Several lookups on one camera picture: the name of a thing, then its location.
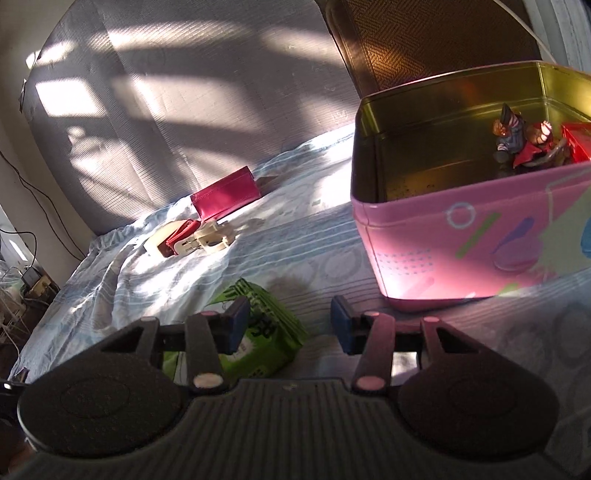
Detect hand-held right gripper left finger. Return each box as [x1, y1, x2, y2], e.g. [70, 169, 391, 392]
[99, 296, 251, 394]

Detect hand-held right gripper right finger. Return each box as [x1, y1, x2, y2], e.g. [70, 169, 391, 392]
[331, 295, 481, 396]

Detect green snack packet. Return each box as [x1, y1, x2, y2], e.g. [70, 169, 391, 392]
[161, 277, 308, 384]

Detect cream plastic clip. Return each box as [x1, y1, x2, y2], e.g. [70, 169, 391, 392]
[193, 220, 237, 256]

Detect pink macaron print tin box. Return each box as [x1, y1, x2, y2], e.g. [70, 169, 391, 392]
[325, 0, 591, 312]

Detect magenta wallet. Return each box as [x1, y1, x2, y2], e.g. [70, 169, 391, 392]
[190, 166, 262, 221]

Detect red toy figurine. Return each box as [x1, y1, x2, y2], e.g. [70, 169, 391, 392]
[512, 119, 571, 174]

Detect red cigarette box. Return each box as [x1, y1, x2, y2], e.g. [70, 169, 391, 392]
[561, 121, 591, 164]

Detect blue patterned bedsheet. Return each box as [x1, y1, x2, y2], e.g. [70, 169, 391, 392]
[9, 124, 591, 384]

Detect grey padded headboard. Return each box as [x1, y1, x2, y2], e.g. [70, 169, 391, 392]
[21, 0, 365, 236]

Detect pile of cables and plugs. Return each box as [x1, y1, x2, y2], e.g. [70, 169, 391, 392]
[0, 226, 62, 342]

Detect black wall cable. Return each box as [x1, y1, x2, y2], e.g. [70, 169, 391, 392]
[0, 150, 88, 259]

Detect white power cable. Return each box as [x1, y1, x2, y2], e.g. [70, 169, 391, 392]
[494, 0, 557, 64]

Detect white window frame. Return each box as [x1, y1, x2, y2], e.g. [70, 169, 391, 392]
[526, 0, 591, 70]

